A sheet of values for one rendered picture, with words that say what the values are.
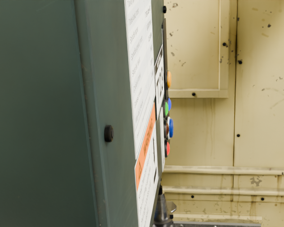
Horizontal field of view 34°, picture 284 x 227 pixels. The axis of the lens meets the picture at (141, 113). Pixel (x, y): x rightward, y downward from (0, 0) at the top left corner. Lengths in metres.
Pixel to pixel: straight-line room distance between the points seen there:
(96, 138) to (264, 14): 1.16
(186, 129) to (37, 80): 1.26
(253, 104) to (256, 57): 0.15
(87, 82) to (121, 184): 0.11
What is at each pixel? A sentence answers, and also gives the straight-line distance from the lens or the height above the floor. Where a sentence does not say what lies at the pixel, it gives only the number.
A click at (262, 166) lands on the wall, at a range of 1.58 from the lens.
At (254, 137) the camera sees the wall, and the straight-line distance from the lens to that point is 1.53.
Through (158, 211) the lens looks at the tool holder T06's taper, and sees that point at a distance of 1.10.
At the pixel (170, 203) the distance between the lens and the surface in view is 1.19.
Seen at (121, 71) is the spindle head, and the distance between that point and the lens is 0.35.
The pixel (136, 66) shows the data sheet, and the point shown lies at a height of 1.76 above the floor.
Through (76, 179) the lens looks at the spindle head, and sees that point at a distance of 0.29.
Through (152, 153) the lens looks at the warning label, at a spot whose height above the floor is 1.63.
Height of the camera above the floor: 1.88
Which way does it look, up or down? 23 degrees down
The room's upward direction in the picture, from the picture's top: 3 degrees counter-clockwise
